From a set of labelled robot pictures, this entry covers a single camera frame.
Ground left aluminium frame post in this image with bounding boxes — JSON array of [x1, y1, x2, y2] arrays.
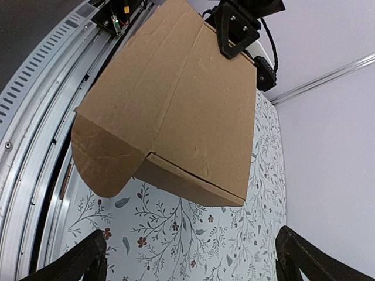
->
[[270, 52, 374, 106]]

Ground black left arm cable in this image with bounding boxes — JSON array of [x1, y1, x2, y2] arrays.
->
[[259, 17, 279, 74]]

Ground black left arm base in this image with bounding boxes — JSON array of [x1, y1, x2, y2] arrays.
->
[[89, 0, 148, 36]]

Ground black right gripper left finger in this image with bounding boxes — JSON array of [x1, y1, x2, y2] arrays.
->
[[23, 230, 107, 281]]

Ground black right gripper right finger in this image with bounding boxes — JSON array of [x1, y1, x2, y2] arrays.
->
[[275, 225, 373, 280]]

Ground brown cardboard paper box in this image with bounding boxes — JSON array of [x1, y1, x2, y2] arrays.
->
[[71, 1, 256, 207]]

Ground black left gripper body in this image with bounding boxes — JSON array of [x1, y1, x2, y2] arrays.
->
[[216, 0, 286, 20]]

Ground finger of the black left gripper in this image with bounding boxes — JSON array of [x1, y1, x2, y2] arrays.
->
[[213, 1, 260, 59]]

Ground aluminium front rail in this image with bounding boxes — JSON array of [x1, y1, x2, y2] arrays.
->
[[1, 1, 156, 280]]

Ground floral patterned table mat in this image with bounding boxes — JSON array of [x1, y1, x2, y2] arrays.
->
[[60, 92, 287, 280]]

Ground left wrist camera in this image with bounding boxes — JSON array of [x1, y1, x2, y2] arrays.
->
[[246, 40, 277, 92]]

